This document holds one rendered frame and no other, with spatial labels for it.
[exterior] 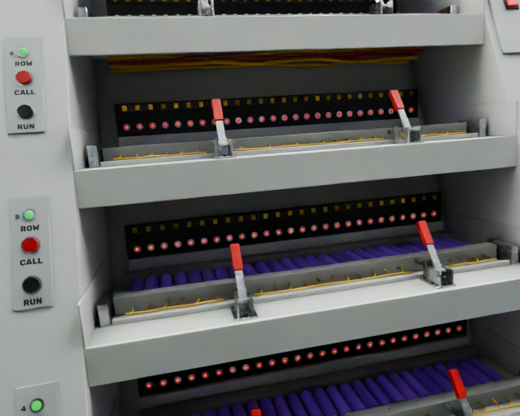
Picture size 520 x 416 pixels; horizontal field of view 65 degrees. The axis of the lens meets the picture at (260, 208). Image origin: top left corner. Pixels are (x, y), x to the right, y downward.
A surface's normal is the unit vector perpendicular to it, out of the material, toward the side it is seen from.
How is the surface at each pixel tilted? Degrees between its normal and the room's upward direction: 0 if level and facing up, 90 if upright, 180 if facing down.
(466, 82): 90
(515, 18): 90
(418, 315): 110
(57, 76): 90
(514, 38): 90
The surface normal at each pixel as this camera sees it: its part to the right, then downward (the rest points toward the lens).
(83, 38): 0.21, 0.14
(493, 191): -0.97, 0.11
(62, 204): 0.18, -0.20
